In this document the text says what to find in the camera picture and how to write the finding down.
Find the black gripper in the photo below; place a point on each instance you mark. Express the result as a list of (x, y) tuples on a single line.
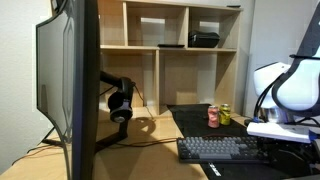
[(293, 156)]

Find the grey and black mechanical keyboard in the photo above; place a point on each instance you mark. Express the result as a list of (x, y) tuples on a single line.
[(216, 148)]

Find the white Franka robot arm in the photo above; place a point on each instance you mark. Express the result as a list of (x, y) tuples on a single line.
[(300, 86)]

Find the yellow green soda can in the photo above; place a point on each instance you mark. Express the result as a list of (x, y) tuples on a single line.
[(225, 115)]

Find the dented pink soda can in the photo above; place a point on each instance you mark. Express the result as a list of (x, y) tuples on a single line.
[(213, 117)]

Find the black hard case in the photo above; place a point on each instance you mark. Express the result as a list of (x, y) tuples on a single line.
[(203, 39)]

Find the light wooden cube shelf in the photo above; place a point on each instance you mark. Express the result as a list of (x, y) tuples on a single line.
[(156, 83)]

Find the small flat black device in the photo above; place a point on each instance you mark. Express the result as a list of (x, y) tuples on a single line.
[(233, 6)]

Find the flat black tray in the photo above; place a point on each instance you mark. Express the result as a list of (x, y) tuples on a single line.
[(171, 45)]

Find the black silver headphones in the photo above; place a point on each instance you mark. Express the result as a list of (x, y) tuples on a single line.
[(120, 106)]

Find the black monitor stand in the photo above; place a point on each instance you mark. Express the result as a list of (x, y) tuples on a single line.
[(111, 138)]

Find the curved black computer monitor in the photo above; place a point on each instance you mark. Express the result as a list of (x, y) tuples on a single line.
[(56, 83)]

